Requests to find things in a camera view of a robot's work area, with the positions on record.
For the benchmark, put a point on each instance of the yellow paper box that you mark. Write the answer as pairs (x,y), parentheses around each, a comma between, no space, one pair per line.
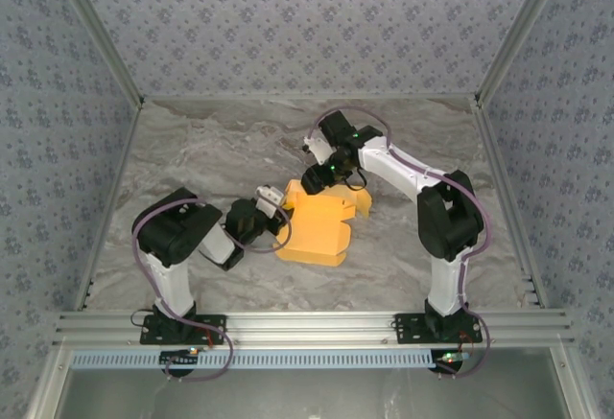
(316,227)

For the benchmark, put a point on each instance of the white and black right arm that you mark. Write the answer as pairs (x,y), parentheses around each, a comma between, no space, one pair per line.
(446,289)

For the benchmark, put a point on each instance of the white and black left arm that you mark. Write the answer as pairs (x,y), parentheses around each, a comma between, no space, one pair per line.
(170,289)

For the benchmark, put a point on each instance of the aluminium cross beam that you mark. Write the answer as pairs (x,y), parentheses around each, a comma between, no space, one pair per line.
(307,325)

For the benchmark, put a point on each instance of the black controller board with LED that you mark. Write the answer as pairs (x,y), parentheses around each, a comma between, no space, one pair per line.
(177,359)
(451,357)

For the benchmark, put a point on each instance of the grey metal panel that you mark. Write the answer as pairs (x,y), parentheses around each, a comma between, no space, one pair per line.
(307,395)

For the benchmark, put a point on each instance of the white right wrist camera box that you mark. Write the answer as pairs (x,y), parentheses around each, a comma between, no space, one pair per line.
(319,149)

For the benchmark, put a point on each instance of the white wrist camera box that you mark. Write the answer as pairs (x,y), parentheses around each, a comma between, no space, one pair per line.
(319,149)
(268,196)

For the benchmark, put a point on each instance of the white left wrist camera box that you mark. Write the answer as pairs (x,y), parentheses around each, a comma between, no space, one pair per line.
(268,196)

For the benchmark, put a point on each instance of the thin aluminium table edge rail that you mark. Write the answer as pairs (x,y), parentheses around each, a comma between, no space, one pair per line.
(307,97)

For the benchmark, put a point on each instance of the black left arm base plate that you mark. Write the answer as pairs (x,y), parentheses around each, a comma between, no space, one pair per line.
(211,325)

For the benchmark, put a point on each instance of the aluminium side rail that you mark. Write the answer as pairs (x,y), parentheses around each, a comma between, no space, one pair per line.
(511,208)
(108,208)

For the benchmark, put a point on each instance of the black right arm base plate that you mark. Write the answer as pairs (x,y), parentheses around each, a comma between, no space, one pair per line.
(408,330)

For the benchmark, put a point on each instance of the aluminium frame post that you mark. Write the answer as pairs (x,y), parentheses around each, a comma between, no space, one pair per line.
(96,30)
(523,30)

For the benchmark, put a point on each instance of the aluminium frame leg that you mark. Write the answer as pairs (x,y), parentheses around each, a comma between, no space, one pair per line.
(48,390)
(573,390)

